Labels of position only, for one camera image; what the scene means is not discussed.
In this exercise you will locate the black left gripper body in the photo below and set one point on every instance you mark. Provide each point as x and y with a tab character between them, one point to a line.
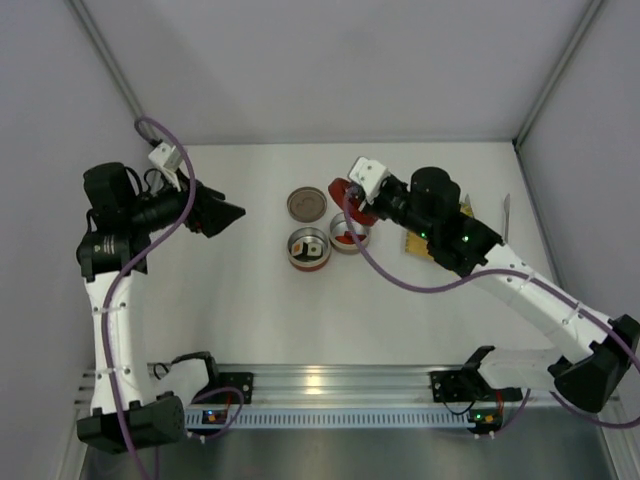
198	212

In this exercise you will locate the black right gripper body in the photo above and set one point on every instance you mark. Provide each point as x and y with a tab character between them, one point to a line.
379	198

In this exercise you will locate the beige steel lunch box bowl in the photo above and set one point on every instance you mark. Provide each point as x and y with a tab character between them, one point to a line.
338	226

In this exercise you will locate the red lunch box lid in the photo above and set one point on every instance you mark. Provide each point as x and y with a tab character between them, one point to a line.
345	194

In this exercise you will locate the beige lunch box lid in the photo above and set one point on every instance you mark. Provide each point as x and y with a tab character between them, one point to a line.
306	204

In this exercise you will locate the green sushi roll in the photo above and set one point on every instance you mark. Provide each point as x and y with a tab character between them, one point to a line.
314	250

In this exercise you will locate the red steel lunch box bowl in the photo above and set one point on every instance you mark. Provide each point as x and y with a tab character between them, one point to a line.
309	234

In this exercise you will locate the orange sushi roll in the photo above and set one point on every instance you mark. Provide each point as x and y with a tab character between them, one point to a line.
299	250

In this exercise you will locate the stainless steel food tongs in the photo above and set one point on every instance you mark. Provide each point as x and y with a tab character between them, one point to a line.
506	215

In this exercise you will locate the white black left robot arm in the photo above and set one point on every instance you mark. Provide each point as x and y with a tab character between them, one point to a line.
128	409

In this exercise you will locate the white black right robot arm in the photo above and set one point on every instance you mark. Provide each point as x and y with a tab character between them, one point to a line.
590	353

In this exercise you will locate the bamboo woven serving tray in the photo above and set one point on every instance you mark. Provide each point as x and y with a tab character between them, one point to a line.
417	246

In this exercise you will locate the aluminium left side frame rail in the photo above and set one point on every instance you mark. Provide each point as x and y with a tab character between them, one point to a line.
89	27

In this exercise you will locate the aluminium frame rail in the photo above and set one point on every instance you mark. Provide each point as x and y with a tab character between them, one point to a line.
89	27
279	385

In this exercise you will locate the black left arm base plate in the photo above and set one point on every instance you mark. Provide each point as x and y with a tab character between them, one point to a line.
234	385

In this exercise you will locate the aluminium front frame rail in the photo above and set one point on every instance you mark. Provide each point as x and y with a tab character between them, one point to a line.
279	385

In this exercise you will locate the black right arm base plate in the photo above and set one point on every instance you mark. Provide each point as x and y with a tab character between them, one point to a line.
451	386

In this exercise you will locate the slotted grey cable duct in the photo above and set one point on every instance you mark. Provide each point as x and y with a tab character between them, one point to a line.
197	418

